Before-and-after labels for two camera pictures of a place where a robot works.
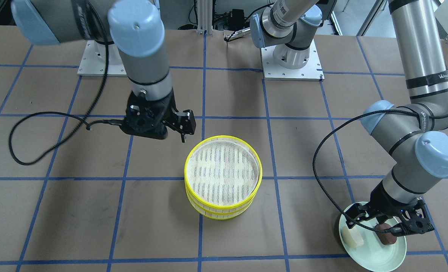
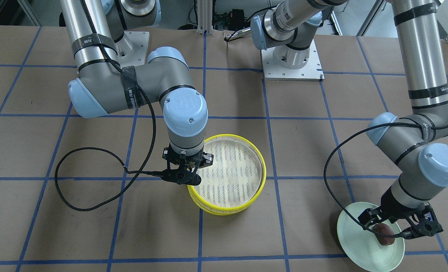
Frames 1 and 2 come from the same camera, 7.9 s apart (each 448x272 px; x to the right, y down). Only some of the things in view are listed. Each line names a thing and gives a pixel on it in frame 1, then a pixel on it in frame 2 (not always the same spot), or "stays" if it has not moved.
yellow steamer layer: [223, 172] stays
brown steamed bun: [386, 238] stays
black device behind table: [237, 19] stays
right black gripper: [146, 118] -> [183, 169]
